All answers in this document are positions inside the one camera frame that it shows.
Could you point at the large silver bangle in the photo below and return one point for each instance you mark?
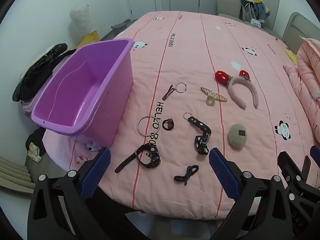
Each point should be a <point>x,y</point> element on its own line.
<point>137,127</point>

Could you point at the pile of clothes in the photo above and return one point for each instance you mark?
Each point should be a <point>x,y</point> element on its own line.
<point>255,7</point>

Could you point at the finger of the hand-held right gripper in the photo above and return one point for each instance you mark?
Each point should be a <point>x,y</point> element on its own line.
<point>315,153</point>
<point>287,165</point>

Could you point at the black puffer jacket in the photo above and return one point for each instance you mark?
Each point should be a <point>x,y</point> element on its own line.
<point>40,70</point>

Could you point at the yellow cloth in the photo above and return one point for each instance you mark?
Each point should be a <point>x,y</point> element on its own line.
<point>291,56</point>

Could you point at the pink fluffy strawberry headband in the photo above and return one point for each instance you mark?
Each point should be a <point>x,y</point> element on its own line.
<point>221,76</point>

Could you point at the cream crumpled cloth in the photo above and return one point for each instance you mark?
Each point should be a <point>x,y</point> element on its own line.
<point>34,152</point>

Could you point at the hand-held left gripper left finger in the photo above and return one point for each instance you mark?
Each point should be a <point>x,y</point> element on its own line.
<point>96,166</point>

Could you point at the brown snap hair clip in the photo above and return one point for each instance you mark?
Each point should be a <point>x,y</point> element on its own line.
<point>168,93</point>

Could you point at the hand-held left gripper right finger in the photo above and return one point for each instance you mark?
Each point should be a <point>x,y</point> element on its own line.
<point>223,170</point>

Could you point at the dark cloth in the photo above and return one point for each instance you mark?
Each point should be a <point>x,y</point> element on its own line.
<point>35,136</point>

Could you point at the beige ribbed panel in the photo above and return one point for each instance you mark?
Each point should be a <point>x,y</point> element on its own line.
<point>15,175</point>

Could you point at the pink printed bed cover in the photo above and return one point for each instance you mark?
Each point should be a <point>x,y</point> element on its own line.
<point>190,55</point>

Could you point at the beige padded headboard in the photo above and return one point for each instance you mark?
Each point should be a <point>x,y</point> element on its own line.
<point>295,30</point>

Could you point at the grey round stool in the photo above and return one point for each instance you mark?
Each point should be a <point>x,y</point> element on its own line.
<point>120,27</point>

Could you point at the pink puffy quilt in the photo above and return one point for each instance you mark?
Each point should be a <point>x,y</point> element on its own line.
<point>310,62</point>

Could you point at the white and yellow plush toy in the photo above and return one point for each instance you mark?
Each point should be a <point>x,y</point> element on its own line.
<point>80,20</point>

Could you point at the purple plastic bin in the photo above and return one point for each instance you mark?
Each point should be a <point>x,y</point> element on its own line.
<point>82,92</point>

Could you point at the gold pearl claw clip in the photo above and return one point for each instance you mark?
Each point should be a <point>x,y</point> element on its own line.
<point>212,96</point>

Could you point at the beige cushioned chair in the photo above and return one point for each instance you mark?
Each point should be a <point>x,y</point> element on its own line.
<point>227,2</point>

